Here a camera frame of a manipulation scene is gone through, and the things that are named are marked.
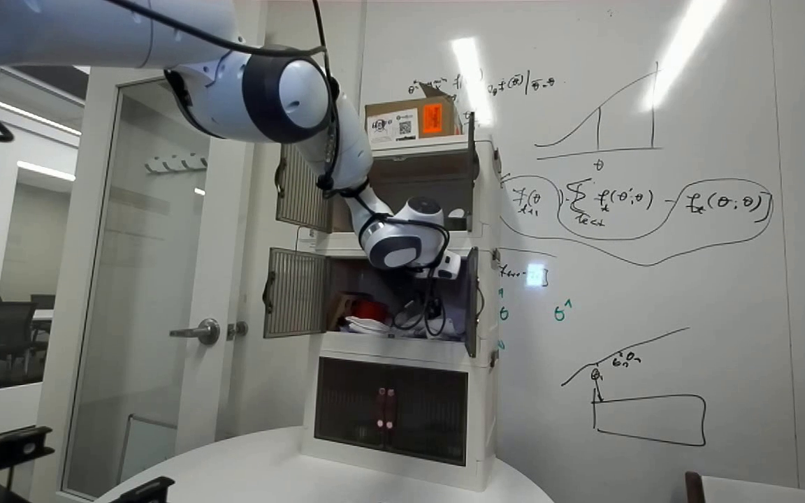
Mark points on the pile of striped towels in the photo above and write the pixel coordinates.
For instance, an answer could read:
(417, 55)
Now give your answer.
(364, 326)

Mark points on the cardboard box with labels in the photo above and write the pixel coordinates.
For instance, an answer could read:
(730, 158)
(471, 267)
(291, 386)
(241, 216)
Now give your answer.
(405, 121)

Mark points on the large wall whiteboard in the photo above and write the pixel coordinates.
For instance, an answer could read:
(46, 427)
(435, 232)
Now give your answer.
(654, 309)

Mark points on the brown-edged white chair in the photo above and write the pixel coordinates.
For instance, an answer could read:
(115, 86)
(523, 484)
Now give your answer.
(767, 492)

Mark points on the white coat hook rack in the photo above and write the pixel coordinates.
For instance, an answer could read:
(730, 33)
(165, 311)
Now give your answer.
(178, 163)

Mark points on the white glass-panel door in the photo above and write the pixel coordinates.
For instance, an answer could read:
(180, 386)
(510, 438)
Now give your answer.
(154, 281)

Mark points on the silver door lock knob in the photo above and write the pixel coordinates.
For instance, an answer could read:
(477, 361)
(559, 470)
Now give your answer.
(235, 327)

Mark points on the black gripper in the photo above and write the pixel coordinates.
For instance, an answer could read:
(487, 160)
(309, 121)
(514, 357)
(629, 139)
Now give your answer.
(425, 298)

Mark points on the white three-tier cabinet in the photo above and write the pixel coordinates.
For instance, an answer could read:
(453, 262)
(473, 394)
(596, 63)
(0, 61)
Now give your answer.
(391, 350)

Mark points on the red mug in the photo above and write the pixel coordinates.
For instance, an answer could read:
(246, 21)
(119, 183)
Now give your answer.
(361, 305)

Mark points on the white-lidded jar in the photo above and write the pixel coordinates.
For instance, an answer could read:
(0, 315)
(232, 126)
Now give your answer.
(459, 218)

